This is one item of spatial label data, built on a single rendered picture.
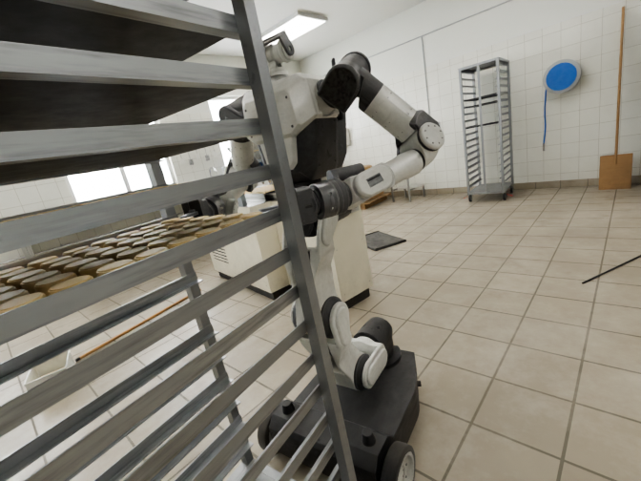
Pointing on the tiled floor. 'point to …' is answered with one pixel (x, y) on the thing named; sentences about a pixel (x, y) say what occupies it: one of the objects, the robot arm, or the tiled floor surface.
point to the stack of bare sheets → (377, 240)
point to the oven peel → (623, 164)
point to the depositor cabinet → (224, 258)
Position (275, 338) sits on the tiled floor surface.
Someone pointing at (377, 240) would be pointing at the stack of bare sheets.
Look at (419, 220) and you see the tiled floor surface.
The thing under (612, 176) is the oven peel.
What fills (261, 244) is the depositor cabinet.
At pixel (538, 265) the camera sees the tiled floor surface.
